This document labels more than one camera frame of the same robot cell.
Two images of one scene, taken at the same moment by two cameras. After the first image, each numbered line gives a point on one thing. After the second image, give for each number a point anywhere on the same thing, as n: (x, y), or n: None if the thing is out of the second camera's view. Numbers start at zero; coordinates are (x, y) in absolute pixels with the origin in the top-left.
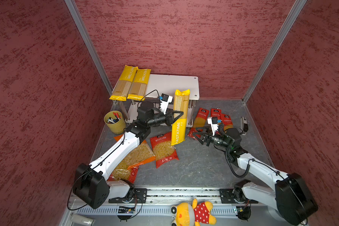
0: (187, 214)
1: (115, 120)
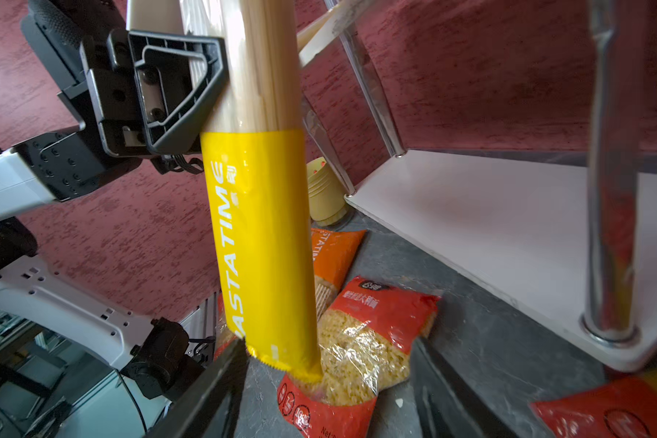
0: None
1: (327, 196)
